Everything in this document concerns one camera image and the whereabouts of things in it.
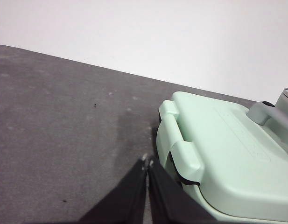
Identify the mint green breakfast machine base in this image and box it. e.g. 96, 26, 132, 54
181, 183, 288, 224

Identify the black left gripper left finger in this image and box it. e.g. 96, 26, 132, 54
77, 156, 148, 224

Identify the mint green pot with handle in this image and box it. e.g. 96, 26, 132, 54
275, 88, 288, 112

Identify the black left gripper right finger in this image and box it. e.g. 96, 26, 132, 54
147, 159, 216, 224

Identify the mint green griddle cover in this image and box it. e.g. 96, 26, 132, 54
156, 91, 288, 221

